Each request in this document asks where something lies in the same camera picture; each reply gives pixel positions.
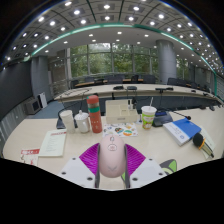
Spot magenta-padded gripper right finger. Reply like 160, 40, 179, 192
121, 143, 168, 190

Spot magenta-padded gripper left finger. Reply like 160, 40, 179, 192
58, 142, 101, 189

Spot pink computer mouse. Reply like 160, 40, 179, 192
97, 133, 127, 179

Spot cat face mouse pad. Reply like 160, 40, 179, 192
159, 158, 178, 176

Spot white paper document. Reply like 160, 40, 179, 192
38, 129, 68, 158

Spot red and white booklet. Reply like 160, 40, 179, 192
19, 147, 41, 167

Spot colourful sticker sheet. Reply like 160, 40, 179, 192
102, 122, 139, 138

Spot white lidded mug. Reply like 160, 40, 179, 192
73, 110, 92, 134

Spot black microphone base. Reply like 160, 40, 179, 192
55, 109, 78, 130

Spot white paper cup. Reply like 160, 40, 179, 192
59, 109, 77, 135

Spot green printed paper cup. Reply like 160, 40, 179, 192
140, 97, 158, 130

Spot dark grey conference console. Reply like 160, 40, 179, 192
151, 110, 174, 128

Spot blue book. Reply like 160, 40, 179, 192
162, 117, 202, 147

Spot red thermos bottle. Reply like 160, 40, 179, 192
86, 94, 103, 134

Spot black handheld microphone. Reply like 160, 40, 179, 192
192, 132, 215, 159

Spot beige cardboard box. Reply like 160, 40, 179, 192
105, 99, 139, 125

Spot black gooseneck microphone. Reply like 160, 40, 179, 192
173, 110, 192, 120

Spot white notepad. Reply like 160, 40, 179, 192
199, 128, 216, 158

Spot grey box appliance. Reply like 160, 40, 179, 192
24, 97, 43, 115

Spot white floor appliance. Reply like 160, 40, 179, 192
37, 91, 48, 109

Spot dark office chairs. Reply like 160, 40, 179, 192
69, 73, 214, 94

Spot ceiling lights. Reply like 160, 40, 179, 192
4, 0, 224, 78

